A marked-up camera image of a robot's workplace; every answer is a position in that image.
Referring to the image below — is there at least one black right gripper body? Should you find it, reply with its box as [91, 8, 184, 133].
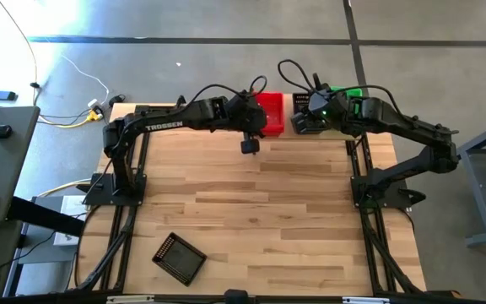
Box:
[305, 90, 349, 132]

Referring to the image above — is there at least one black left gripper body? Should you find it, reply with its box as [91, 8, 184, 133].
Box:
[225, 93, 268, 133]

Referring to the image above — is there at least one green slotted plastic basket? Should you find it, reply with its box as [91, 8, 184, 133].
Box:
[329, 85, 365, 117]

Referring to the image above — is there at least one red basket with white print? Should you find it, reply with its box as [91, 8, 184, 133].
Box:
[254, 91, 286, 130]

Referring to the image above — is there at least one black slotted plastic basket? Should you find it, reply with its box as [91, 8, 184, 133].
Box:
[151, 231, 208, 287]
[292, 122, 328, 135]
[291, 92, 332, 135]

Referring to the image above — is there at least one white box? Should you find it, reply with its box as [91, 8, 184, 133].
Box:
[51, 194, 89, 247]

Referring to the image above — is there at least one black desk beam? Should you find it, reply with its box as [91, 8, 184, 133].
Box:
[5, 196, 87, 237]

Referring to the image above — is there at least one grey desk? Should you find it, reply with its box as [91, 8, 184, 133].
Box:
[0, 105, 41, 229]

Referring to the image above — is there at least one grey lower panel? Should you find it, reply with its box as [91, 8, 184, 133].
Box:
[14, 196, 79, 266]

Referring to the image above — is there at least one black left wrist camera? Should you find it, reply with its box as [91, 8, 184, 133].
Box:
[240, 132, 262, 155]

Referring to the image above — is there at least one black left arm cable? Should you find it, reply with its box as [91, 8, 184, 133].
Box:
[175, 74, 268, 111]

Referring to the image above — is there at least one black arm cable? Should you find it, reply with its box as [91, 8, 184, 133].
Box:
[277, 58, 400, 115]
[175, 74, 268, 111]

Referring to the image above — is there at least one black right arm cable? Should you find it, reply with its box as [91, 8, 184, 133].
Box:
[277, 58, 400, 115]

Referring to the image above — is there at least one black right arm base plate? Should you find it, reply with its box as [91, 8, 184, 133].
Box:
[349, 174, 413, 211]

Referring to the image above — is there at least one white floor cable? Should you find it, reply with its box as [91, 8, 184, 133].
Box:
[63, 54, 111, 105]

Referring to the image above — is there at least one yellow floor cable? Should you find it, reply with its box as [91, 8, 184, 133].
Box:
[38, 108, 104, 128]

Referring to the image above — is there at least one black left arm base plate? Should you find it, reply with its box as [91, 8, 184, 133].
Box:
[83, 171, 148, 208]

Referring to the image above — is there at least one black aluminium extrusion frame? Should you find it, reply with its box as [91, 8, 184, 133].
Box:
[0, 103, 486, 304]

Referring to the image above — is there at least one silver metal bracket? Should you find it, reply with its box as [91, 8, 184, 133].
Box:
[106, 295, 156, 304]
[342, 296, 391, 304]

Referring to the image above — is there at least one pale cable by base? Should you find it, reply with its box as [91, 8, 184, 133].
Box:
[35, 177, 93, 198]

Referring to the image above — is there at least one thin pale floor cable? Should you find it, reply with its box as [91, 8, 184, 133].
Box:
[0, 0, 40, 106]

